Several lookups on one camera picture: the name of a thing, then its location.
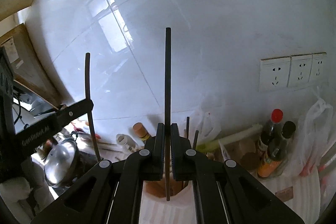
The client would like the black chopstick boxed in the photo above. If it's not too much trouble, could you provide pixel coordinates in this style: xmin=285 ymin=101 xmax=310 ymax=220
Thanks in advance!
xmin=192 ymin=130 xmax=199 ymax=150
xmin=84 ymin=52 xmax=102 ymax=162
xmin=185 ymin=117 xmax=190 ymax=139
xmin=164 ymin=27 xmax=171 ymax=201

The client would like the glass oil dispenser bottle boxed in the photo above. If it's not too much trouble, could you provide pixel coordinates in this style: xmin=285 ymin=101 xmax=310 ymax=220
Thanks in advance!
xmin=116 ymin=134 xmax=137 ymax=155

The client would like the dark soy sauce bottle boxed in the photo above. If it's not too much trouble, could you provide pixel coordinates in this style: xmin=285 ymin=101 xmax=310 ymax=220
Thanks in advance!
xmin=133 ymin=122 xmax=151 ymax=143

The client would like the white paper packet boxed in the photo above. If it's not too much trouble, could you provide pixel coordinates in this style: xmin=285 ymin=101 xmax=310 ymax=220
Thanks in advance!
xmin=218 ymin=141 xmax=231 ymax=162

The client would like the cream utensil holder block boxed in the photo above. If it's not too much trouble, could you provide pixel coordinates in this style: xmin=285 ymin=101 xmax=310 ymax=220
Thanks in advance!
xmin=139 ymin=178 xmax=197 ymax=224

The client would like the white gloved hand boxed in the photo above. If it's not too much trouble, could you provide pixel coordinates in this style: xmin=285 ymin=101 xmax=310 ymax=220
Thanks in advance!
xmin=0 ymin=155 xmax=56 ymax=224

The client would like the steel wok with lid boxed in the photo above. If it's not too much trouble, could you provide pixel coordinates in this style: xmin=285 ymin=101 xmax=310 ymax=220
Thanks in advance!
xmin=44 ymin=137 xmax=79 ymax=187

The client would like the white plastic bag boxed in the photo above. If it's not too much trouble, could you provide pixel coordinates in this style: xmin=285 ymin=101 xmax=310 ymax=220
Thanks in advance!
xmin=189 ymin=108 xmax=222 ymax=145

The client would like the brown lid spice jar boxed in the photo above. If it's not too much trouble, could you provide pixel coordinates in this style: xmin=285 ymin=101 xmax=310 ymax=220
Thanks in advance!
xmin=240 ymin=152 xmax=260 ymax=172

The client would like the black cap sauce bottle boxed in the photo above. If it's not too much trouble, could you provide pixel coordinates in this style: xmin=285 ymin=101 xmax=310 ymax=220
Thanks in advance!
xmin=257 ymin=121 xmax=296 ymax=178

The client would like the red cap sauce bottle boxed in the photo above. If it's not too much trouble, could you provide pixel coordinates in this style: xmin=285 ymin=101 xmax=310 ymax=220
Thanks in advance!
xmin=256 ymin=109 xmax=283 ymax=159

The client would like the striped cat table mat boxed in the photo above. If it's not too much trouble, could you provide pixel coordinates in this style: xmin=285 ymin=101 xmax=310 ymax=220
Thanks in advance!
xmin=139 ymin=159 xmax=320 ymax=223

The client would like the plastic bag with red item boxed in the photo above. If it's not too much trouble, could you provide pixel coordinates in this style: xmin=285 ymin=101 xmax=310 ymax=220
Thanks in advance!
xmin=282 ymin=89 xmax=334 ymax=178

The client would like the left wall socket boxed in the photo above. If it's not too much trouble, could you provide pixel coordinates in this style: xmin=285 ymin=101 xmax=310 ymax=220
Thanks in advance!
xmin=259 ymin=57 xmax=291 ymax=92

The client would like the wall socket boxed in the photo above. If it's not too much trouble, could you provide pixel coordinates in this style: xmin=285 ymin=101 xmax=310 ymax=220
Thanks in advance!
xmin=288 ymin=54 xmax=313 ymax=88
xmin=309 ymin=52 xmax=327 ymax=83
xmin=259 ymin=57 xmax=291 ymax=92

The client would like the middle wall socket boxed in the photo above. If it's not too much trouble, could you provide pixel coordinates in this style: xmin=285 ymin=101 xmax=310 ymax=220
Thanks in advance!
xmin=288 ymin=54 xmax=313 ymax=88

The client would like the right wall socket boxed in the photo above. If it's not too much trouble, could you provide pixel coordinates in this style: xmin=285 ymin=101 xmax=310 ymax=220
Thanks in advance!
xmin=309 ymin=52 xmax=327 ymax=83

